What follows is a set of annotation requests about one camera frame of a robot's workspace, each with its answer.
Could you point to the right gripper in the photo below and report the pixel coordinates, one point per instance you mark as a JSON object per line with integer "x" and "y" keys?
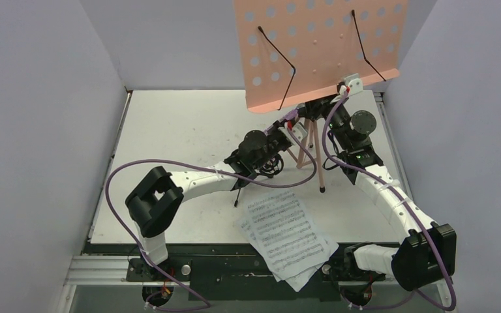
{"x": 316, "y": 106}

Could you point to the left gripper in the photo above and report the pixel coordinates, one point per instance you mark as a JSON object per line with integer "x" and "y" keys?
{"x": 274, "y": 128}

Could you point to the pink music stand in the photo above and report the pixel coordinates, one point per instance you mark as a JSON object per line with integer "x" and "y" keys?
{"x": 296, "y": 51}

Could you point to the sheet music page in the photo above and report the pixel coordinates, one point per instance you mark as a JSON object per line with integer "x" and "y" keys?
{"x": 292, "y": 246}
{"x": 280, "y": 202}

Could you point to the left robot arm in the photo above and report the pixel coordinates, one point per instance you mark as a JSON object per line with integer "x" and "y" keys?
{"x": 155, "y": 201}

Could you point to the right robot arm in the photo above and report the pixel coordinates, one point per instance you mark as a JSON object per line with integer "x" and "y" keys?
{"x": 427, "y": 249}

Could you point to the black mini tripod mic stand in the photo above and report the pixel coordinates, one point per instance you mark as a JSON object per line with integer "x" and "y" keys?
{"x": 270, "y": 169}

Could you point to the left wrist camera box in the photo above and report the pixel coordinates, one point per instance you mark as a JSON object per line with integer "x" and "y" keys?
{"x": 294, "y": 131}

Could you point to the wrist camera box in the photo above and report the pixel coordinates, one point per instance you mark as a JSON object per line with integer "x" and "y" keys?
{"x": 350, "y": 85}
{"x": 294, "y": 131}

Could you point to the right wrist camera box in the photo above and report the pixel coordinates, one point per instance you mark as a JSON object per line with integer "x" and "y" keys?
{"x": 350, "y": 85}

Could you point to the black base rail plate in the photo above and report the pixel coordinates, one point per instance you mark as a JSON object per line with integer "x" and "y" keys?
{"x": 229, "y": 272}

